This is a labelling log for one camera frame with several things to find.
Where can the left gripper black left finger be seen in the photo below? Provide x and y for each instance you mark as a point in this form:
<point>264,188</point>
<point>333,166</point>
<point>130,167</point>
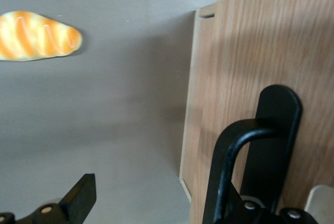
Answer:
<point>78,200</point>

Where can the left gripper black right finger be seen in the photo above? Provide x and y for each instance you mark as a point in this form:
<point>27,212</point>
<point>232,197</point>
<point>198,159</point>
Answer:
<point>263,216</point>

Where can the wooden drawer cabinet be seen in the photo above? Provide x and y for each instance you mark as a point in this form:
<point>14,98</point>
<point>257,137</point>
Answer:
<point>261,51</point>

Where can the orange striped toy bread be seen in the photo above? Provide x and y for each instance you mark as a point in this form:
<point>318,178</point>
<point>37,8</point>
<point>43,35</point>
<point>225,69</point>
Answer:
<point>34,38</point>

